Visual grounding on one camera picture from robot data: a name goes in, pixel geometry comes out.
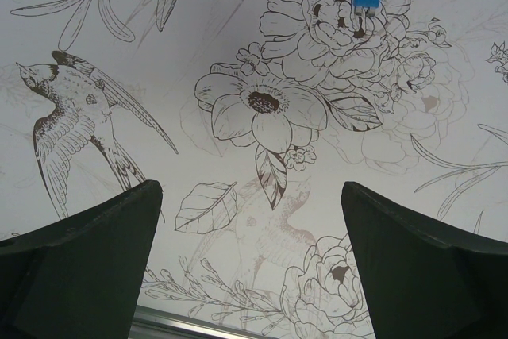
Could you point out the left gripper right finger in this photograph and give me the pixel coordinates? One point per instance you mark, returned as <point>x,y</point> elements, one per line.
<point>423,278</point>

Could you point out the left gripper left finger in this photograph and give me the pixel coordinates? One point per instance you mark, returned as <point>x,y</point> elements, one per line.
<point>80,277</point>

